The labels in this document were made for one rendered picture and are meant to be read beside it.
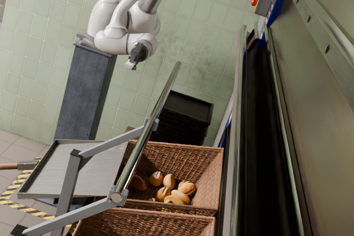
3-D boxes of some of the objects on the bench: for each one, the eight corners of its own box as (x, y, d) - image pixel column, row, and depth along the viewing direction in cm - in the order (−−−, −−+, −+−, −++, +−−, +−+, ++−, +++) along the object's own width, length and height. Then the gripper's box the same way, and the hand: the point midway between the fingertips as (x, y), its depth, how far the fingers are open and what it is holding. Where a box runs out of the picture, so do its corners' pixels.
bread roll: (124, 183, 238) (127, 173, 236) (133, 179, 243) (136, 169, 241) (139, 194, 233) (143, 184, 231) (148, 189, 239) (151, 180, 237)
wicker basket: (208, 194, 254) (226, 147, 244) (198, 266, 201) (220, 210, 191) (117, 163, 254) (130, 115, 244) (83, 227, 202) (99, 169, 192)
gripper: (152, 40, 223) (141, 54, 201) (144, 67, 228) (133, 84, 206) (136, 35, 223) (123, 48, 201) (128, 62, 228) (115, 78, 206)
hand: (130, 64), depth 206 cm, fingers closed
